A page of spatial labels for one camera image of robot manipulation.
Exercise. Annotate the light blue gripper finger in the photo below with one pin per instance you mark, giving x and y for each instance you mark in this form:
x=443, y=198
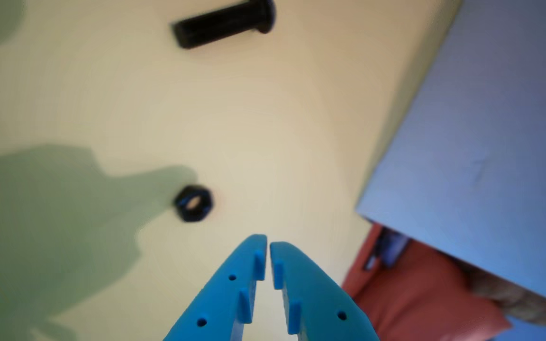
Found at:
x=216, y=303
x=320, y=308

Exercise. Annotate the black bolt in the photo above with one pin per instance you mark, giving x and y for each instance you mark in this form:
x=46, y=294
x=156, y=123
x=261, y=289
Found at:
x=221, y=23

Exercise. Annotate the black hex nut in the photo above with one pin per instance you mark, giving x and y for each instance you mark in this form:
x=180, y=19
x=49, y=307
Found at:
x=183, y=214

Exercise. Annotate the red background object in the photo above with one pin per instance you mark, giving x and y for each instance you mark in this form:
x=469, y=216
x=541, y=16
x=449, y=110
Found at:
x=420, y=303

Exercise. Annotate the yellow paper mat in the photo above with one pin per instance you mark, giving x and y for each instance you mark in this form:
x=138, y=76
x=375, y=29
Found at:
x=277, y=118

